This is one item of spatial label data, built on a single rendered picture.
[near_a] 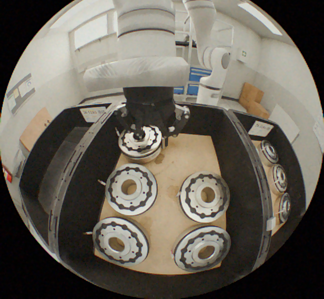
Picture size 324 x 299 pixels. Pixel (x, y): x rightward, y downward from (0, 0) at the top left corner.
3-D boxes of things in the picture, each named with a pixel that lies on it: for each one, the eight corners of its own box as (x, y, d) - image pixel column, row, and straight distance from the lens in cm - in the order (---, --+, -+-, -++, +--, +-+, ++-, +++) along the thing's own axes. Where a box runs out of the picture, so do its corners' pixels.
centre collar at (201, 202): (194, 182, 19) (195, 181, 18) (217, 182, 21) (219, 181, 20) (194, 209, 18) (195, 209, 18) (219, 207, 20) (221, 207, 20)
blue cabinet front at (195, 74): (186, 93, 209) (190, 67, 197) (216, 97, 236) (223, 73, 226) (186, 94, 206) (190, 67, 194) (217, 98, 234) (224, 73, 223)
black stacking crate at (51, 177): (77, 127, 55) (66, 108, 51) (128, 130, 35) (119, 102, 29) (39, 201, 53) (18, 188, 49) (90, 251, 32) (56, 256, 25)
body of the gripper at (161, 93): (178, 66, 18) (174, 112, 21) (129, 67, 19) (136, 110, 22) (181, 72, 10) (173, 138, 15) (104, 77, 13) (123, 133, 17)
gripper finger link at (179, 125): (185, 112, 15) (167, 135, 18) (194, 117, 15) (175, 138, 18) (184, 104, 17) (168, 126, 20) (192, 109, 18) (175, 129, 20)
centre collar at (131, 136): (132, 128, 24) (132, 127, 24) (152, 130, 23) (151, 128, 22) (125, 143, 21) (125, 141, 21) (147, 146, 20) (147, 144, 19)
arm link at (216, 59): (233, 52, 44) (224, 92, 45) (213, 48, 48) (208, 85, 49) (221, 45, 35) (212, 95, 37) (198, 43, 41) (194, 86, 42)
